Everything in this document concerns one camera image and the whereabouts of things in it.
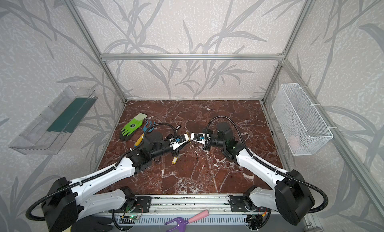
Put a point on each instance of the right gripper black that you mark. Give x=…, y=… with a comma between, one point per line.
x=205, y=142

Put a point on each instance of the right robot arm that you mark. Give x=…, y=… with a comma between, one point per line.
x=286, y=192

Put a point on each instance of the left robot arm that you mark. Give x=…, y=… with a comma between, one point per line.
x=75, y=200

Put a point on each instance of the key with yellow cap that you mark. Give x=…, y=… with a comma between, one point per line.
x=175, y=159

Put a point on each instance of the green gardening glove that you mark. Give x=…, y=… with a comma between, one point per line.
x=130, y=128

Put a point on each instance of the green circuit board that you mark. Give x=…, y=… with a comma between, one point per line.
x=129, y=219

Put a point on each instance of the black rubber glove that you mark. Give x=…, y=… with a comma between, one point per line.
x=92, y=224

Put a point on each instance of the blue hand rake yellow handle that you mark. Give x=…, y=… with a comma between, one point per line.
x=145, y=128

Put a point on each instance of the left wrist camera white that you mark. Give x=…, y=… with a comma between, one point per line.
x=180, y=141

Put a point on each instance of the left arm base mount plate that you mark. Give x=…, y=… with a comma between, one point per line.
x=137, y=205

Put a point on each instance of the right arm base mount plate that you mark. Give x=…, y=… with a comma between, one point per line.
x=238, y=204

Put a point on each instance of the aluminium front rail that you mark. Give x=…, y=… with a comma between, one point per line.
x=216, y=204

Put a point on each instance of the purple rake pink handle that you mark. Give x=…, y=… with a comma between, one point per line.
x=181, y=223

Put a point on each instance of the white wire mesh basket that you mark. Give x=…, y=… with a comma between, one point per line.
x=303, y=127

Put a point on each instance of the aluminium cage frame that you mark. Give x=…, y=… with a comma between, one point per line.
x=361, y=173

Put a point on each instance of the clear plastic wall tray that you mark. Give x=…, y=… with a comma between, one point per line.
x=47, y=134

